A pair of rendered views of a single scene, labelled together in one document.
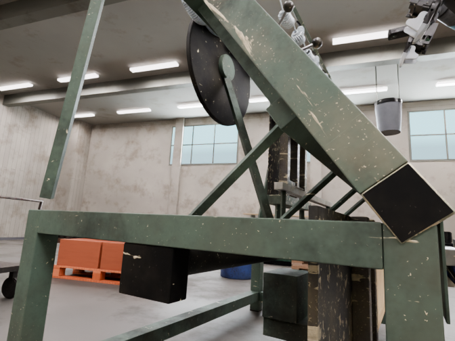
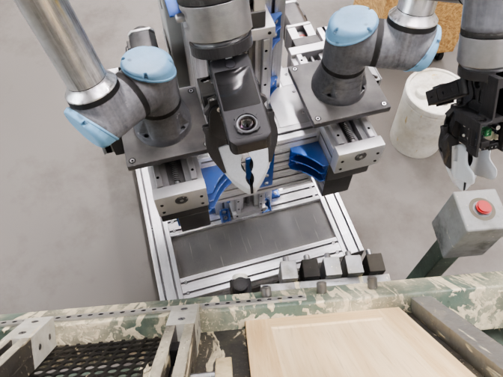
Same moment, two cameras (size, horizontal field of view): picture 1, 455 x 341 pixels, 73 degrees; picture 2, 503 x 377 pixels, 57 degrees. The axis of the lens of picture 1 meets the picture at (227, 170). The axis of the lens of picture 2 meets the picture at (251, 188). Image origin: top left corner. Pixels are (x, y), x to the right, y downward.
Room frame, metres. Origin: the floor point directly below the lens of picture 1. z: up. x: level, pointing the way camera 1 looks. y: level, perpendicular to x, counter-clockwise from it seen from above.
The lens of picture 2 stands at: (1.36, -0.43, 2.00)
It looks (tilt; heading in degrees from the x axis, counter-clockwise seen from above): 59 degrees down; 234
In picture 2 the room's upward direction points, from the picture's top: straight up
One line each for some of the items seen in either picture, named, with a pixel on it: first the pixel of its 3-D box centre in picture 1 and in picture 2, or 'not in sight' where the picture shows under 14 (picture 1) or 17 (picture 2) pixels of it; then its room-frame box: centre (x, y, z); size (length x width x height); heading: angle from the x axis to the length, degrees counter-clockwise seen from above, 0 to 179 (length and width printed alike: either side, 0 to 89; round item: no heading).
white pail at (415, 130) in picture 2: not in sight; (430, 108); (-0.26, -1.15, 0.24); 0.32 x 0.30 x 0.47; 160
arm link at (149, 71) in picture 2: not in sight; (149, 80); (1.10, -1.20, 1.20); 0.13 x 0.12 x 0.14; 13
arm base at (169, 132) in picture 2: not in sight; (159, 111); (1.09, -1.20, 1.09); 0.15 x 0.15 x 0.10
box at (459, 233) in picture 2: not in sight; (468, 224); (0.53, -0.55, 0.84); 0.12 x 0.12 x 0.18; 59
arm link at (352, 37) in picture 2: not in sight; (351, 38); (0.62, -1.03, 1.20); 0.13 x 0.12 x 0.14; 135
